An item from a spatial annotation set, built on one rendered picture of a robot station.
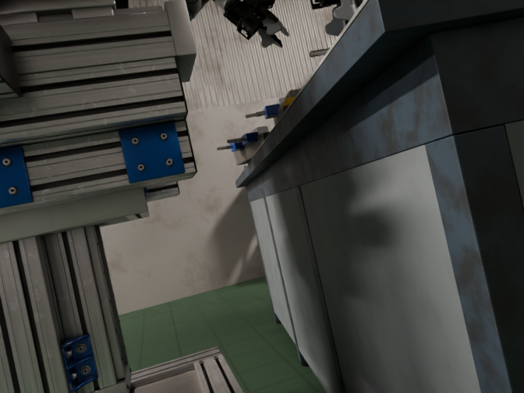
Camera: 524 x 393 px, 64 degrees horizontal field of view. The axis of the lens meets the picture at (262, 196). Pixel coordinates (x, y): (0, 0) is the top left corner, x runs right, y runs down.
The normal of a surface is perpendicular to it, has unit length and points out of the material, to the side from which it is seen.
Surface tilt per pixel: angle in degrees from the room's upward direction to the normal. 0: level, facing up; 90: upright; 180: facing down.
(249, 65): 90
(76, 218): 90
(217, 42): 90
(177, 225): 90
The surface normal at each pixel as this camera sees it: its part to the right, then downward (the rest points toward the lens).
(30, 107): 0.25, -0.07
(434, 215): -0.97, 0.21
